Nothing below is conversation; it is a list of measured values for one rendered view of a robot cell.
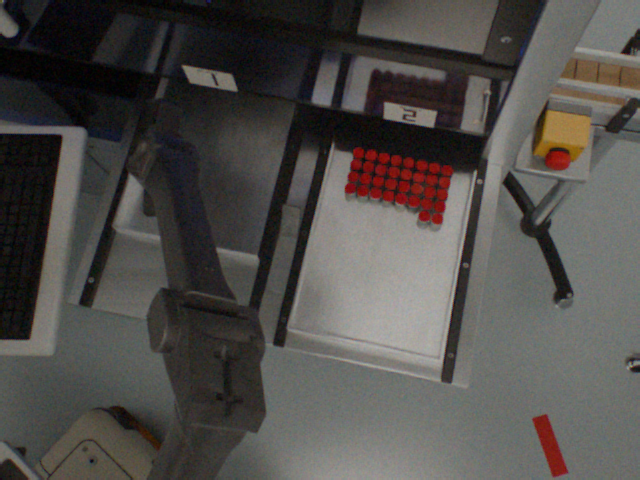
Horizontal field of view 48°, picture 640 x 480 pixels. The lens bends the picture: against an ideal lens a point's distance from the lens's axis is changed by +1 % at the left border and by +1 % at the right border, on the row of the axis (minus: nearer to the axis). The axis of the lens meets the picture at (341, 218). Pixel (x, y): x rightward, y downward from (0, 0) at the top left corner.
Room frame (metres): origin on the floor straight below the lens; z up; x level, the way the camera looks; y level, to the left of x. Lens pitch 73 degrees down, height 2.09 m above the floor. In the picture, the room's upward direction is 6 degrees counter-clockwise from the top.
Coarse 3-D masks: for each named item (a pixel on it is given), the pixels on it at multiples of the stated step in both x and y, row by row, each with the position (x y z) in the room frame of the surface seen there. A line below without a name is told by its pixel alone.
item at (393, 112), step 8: (384, 104) 0.51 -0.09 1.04; (392, 104) 0.50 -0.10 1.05; (384, 112) 0.51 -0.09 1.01; (392, 112) 0.50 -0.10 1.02; (400, 112) 0.50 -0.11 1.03; (408, 112) 0.50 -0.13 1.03; (424, 112) 0.49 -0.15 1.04; (432, 112) 0.48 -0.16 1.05; (392, 120) 0.50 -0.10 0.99; (400, 120) 0.50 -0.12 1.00; (416, 120) 0.49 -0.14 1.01; (424, 120) 0.49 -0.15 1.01; (432, 120) 0.48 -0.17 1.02
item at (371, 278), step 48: (336, 192) 0.42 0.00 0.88; (336, 240) 0.33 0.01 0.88; (384, 240) 0.33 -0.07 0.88; (432, 240) 0.32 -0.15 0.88; (336, 288) 0.25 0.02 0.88; (384, 288) 0.24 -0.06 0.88; (432, 288) 0.23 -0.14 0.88; (336, 336) 0.17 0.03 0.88; (384, 336) 0.16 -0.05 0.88; (432, 336) 0.15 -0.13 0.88
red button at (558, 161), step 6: (546, 156) 0.41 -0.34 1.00; (552, 156) 0.40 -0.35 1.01; (558, 156) 0.40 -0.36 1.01; (564, 156) 0.40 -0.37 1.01; (570, 156) 0.40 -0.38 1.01; (546, 162) 0.40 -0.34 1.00; (552, 162) 0.39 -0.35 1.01; (558, 162) 0.39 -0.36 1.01; (564, 162) 0.39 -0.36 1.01; (570, 162) 0.39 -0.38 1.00; (552, 168) 0.39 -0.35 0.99; (558, 168) 0.38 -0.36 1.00; (564, 168) 0.38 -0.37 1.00
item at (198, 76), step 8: (192, 72) 0.61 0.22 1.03; (200, 72) 0.60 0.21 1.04; (208, 72) 0.60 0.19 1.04; (216, 72) 0.59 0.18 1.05; (192, 80) 0.61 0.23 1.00; (200, 80) 0.61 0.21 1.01; (208, 80) 0.60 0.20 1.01; (224, 80) 0.59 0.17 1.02; (232, 80) 0.59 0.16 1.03; (224, 88) 0.59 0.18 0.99; (232, 88) 0.59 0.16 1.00
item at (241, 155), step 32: (160, 96) 0.65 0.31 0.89; (192, 96) 0.64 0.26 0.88; (224, 96) 0.64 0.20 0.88; (256, 96) 0.63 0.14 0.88; (192, 128) 0.58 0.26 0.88; (224, 128) 0.57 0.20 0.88; (256, 128) 0.57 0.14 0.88; (288, 128) 0.54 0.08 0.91; (224, 160) 0.51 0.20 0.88; (256, 160) 0.50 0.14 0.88; (128, 192) 0.46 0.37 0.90; (224, 192) 0.45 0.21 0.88; (256, 192) 0.44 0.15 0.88; (128, 224) 0.41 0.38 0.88; (224, 224) 0.39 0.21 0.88; (256, 224) 0.38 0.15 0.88; (256, 256) 0.31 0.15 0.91
